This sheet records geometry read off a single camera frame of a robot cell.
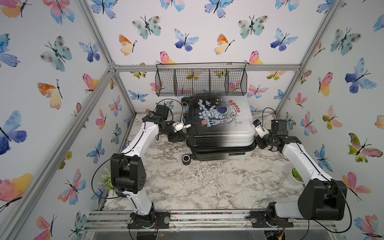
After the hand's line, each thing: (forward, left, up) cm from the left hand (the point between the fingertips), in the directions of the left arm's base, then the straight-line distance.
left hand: (182, 132), depth 87 cm
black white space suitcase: (-1, -22, +5) cm, 23 cm away
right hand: (-3, -45, 0) cm, 45 cm away
